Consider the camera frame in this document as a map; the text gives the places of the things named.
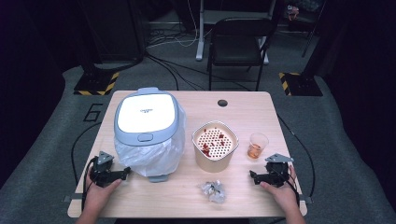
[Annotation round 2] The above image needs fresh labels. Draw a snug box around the pile of red fruit pieces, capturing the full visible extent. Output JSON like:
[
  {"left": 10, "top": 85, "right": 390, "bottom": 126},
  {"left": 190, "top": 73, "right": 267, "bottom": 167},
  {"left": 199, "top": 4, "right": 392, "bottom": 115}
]
[{"left": 200, "top": 127, "right": 227, "bottom": 158}]

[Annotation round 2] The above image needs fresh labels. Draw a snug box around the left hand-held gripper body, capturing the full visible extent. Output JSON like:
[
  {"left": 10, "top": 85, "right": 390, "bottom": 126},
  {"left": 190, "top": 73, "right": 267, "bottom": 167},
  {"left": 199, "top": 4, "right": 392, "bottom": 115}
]
[{"left": 89, "top": 151, "right": 124, "bottom": 189}]

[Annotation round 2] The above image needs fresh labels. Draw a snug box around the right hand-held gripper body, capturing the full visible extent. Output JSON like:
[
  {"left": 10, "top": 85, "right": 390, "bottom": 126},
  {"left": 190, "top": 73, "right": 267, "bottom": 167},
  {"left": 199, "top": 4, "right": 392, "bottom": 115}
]
[{"left": 264, "top": 153, "right": 294, "bottom": 189}]

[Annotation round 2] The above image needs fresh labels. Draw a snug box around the amber tea with fruit slices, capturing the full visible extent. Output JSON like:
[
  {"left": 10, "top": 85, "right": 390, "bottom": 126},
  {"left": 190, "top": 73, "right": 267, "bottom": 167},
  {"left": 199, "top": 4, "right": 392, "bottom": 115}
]
[{"left": 247, "top": 144, "right": 264, "bottom": 160}]

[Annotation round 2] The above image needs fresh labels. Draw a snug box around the hand-held gripper cable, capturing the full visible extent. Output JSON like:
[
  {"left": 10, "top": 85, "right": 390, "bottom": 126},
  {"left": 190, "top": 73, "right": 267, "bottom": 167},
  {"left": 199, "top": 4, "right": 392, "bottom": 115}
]
[
  {"left": 286, "top": 174, "right": 302, "bottom": 207},
  {"left": 80, "top": 157, "right": 99, "bottom": 211}
]

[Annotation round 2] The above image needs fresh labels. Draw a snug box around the beige strainer container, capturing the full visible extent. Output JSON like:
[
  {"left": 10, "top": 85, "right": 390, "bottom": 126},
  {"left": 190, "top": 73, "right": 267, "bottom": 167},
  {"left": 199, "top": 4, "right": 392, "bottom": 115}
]
[{"left": 191, "top": 120, "right": 240, "bottom": 174}]

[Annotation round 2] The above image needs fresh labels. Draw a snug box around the crumpled clear plastic wrapper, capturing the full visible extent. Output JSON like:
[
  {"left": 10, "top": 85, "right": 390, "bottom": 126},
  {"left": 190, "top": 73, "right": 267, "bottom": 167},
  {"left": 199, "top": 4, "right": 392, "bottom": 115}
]
[{"left": 199, "top": 180, "right": 226, "bottom": 203}]

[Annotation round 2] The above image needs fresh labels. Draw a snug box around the bundle of floor cables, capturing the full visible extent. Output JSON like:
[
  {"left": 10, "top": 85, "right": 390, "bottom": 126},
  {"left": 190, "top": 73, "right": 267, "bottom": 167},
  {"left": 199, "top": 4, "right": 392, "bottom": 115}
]
[{"left": 144, "top": 18, "right": 250, "bottom": 91}]

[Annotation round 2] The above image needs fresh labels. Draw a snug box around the person's right hand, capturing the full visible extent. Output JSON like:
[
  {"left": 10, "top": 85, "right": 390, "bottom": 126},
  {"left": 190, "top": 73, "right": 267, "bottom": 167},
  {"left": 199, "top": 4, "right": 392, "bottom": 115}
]
[{"left": 260, "top": 164, "right": 301, "bottom": 217}]

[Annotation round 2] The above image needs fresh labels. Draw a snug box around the right hand-held gripper cable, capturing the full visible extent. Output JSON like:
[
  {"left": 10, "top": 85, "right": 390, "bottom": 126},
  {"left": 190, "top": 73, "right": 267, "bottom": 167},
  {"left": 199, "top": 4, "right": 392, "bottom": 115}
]
[{"left": 286, "top": 174, "right": 302, "bottom": 207}]

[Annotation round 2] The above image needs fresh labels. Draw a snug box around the left hand-held gripper cable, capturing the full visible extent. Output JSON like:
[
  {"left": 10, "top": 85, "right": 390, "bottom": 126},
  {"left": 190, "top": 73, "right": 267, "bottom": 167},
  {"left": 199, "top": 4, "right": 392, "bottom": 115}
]
[{"left": 80, "top": 157, "right": 99, "bottom": 211}]

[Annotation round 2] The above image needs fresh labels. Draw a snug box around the white plastic bin bag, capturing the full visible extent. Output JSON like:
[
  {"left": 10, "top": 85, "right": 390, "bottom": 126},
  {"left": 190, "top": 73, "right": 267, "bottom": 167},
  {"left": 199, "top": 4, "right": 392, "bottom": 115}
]
[{"left": 114, "top": 105, "right": 188, "bottom": 178}]

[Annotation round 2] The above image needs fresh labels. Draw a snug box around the black folding chair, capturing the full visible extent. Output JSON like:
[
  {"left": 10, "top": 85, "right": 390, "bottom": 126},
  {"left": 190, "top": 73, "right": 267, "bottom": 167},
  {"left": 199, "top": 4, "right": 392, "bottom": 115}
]
[{"left": 206, "top": 17, "right": 275, "bottom": 91}]

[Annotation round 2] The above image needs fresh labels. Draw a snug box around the grey lidded trash bin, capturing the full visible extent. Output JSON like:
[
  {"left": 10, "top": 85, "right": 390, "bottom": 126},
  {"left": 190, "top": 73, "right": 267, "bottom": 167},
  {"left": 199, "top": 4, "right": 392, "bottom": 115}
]
[{"left": 113, "top": 87, "right": 187, "bottom": 184}]

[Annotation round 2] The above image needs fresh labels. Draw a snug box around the person's left hand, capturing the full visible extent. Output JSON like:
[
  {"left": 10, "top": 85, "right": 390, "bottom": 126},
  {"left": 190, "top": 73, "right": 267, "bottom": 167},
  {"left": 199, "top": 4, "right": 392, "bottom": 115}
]
[{"left": 83, "top": 175, "right": 123, "bottom": 213}]

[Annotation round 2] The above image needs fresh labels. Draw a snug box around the clear plastic cup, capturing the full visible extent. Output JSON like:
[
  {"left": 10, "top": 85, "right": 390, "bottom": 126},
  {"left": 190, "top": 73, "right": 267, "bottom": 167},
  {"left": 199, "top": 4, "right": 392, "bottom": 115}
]
[{"left": 247, "top": 133, "right": 270, "bottom": 161}]

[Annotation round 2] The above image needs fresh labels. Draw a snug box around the white desk frame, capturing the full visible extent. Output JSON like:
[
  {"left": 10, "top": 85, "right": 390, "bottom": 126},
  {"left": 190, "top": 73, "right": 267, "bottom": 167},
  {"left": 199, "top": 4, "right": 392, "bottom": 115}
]
[{"left": 195, "top": 0, "right": 277, "bottom": 65}]

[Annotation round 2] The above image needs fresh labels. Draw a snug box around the black floor cable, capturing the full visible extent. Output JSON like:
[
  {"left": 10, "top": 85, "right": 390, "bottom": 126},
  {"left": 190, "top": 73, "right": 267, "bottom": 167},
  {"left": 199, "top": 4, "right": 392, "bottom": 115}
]
[
  {"left": 276, "top": 114, "right": 316, "bottom": 198},
  {"left": 70, "top": 121, "right": 103, "bottom": 185}
]

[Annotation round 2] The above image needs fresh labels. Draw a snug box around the black stand base striped edge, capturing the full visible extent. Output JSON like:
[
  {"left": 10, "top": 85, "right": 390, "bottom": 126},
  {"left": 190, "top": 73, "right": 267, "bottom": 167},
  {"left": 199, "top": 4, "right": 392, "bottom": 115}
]
[
  {"left": 278, "top": 72, "right": 324, "bottom": 97},
  {"left": 73, "top": 72, "right": 120, "bottom": 96}
]

